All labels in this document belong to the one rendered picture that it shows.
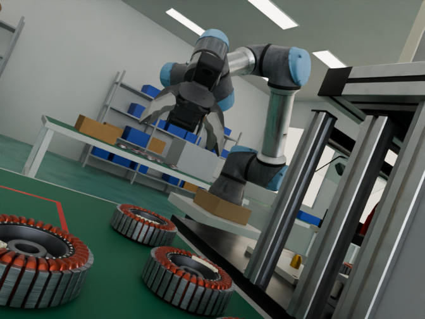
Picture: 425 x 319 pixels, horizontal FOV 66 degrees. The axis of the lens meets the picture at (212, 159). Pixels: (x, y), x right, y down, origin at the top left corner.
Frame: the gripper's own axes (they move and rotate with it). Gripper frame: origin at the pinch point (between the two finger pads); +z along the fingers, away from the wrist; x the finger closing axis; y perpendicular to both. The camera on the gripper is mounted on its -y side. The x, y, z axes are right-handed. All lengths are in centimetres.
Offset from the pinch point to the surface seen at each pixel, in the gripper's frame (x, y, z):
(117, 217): 4.8, 7.9, 14.0
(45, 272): 7.5, -15.3, 30.8
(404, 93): -20.8, -26.2, 3.1
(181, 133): -36, 487, -440
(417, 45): -28.3, -25.2, -15.0
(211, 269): -9.0, -3.1, 21.5
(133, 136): 51, 489, -385
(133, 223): 2.1, 5.8, 15.0
